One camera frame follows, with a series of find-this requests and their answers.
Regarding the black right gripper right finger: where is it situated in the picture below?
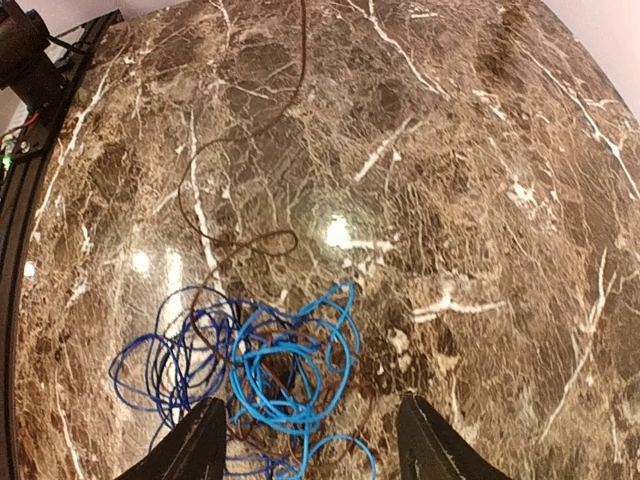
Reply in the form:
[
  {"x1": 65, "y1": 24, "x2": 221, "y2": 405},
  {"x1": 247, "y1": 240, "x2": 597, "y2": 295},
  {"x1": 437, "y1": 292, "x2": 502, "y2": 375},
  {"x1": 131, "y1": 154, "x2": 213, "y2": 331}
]
[{"x1": 396, "y1": 392, "x2": 509, "y2": 480}]

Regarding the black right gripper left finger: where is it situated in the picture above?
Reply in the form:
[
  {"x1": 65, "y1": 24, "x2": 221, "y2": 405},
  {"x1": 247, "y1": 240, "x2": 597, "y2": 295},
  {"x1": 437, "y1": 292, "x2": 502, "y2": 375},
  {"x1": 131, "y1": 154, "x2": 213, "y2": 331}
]
[{"x1": 117, "y1": 398, "x2": 227, "y2": 480}]

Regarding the light blue cable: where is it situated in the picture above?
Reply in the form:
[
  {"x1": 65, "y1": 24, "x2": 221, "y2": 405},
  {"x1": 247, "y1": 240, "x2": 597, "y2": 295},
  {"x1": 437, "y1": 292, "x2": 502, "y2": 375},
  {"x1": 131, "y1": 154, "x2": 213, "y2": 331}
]
[{"x1": 229, "y1": 281, "x2": 377, "y2": 480}]

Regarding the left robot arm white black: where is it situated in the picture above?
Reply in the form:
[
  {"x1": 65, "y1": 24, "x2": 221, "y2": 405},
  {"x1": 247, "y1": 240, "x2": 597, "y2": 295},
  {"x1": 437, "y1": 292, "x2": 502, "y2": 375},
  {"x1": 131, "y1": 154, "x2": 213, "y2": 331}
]
[{"x1": 1, "y1": 1, "x2": 65, "y2": 111}]

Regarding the black front rail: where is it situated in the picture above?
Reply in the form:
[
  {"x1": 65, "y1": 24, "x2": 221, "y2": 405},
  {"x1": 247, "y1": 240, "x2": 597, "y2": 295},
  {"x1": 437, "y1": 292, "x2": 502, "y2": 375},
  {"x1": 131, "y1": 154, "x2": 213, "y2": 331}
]
[{"x1": 1, "y1": 10, "x2": 122, "y2": 479}]

